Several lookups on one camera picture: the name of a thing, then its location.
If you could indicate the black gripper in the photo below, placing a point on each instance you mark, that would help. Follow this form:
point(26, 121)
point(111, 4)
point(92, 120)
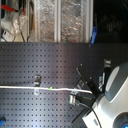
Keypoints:
point(85, 97)

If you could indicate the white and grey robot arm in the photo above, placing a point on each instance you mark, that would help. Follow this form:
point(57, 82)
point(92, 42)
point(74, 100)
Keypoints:
point(105, 106)

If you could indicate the blue clamp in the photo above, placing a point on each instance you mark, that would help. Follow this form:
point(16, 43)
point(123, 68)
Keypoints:
point(94, 34)

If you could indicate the black perforated board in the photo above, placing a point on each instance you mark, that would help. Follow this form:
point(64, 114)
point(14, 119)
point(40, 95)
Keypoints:
point(57, 65)

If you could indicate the clear plastic bin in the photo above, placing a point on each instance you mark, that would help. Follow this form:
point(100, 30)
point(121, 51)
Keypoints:
point(63, 20)

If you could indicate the blue object at corner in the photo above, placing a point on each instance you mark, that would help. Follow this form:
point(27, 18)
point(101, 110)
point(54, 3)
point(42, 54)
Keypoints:
point(2, 121)

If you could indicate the metal bracket on board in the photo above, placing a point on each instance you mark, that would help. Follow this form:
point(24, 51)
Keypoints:
point(107, 63)

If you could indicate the metal cable clip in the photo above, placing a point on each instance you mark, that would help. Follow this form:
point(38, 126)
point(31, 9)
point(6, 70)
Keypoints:
point(37, 84)

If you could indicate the red tool handle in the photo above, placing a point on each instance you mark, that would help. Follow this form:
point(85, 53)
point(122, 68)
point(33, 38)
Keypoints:
point(8, 8)

